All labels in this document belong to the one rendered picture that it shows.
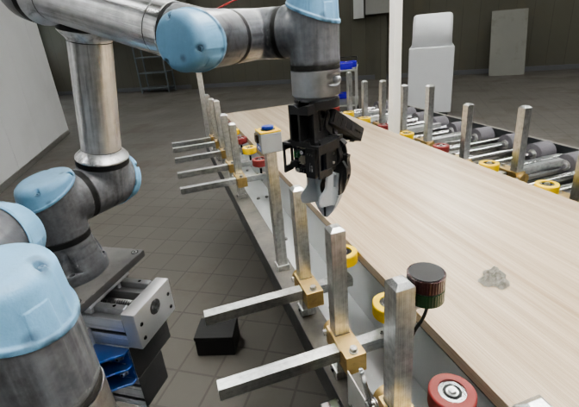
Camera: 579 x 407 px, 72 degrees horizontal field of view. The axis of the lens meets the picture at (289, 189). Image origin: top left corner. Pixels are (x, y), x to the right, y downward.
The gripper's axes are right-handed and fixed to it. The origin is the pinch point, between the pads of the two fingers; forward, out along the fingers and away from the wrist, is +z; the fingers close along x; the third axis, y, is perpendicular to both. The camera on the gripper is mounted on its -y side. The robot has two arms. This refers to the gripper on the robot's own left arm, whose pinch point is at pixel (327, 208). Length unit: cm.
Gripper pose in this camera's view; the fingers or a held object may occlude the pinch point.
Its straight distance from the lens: 71.4
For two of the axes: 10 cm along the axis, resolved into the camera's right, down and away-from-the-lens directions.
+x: 7.9, 1.9, -5.9
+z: 0.7, 9.2, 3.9
